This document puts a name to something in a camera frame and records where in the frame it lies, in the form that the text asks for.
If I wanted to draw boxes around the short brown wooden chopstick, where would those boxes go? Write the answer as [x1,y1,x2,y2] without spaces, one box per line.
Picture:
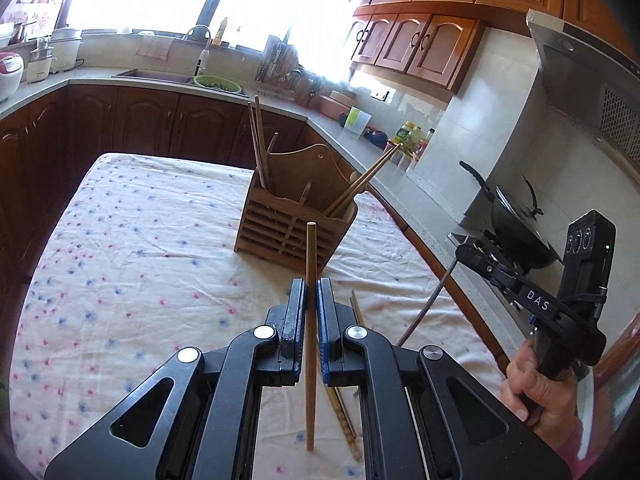
[305,222,318,452]

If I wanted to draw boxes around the right human hand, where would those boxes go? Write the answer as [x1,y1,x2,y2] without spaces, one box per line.
[499,340,582,458]

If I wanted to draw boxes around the white green pitcher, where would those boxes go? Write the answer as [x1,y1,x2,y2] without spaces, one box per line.
[344,106,371,136]

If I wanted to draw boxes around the dark carved chopstick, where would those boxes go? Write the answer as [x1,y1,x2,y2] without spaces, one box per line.
[324,288,364,463]

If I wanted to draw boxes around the wooden utensil holder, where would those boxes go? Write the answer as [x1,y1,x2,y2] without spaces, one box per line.
[234,143,358,272]

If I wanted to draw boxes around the lower dark wooden cabinets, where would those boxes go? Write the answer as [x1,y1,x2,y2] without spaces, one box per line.
[0,83,362,311]

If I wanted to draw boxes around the large white pot cooker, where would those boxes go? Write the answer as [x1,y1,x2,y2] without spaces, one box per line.
[49,27,81,74]

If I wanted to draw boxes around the chrome sink faucet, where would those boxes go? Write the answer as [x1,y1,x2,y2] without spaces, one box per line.
[183,24,213,76]

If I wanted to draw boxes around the cooking oil bottle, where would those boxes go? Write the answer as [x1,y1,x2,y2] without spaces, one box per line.
[393,120,423,155]

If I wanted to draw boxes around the floral white tablecloth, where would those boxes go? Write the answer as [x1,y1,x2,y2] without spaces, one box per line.
[9,154,502,476]

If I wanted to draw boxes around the upper wooden cabinets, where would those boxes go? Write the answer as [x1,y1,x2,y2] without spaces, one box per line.
[347,0,634,92]

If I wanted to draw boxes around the green plastic basin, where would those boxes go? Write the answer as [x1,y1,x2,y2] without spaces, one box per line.
[193,74,243,94]

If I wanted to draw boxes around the small white cooker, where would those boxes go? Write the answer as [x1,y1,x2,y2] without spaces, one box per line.
[26,47,53,84]

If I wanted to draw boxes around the grey metal chopstick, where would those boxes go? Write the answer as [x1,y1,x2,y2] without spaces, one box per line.
[397,257,458,347]

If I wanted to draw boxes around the dish drying rack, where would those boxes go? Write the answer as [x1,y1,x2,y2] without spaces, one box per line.
[255,35,318,106]

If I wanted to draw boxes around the white red rice cooker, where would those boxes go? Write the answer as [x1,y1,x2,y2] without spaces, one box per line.
[0,52,24,102]

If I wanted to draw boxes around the black wok with lid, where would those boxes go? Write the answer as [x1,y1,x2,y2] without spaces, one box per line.
[459,160,562,273]

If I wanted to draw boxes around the pink plastic basin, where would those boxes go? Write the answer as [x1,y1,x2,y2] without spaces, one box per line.
[319,96,350,122]

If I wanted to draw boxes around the steel range hood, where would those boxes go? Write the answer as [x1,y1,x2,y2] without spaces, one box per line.
[525,10,639,180]

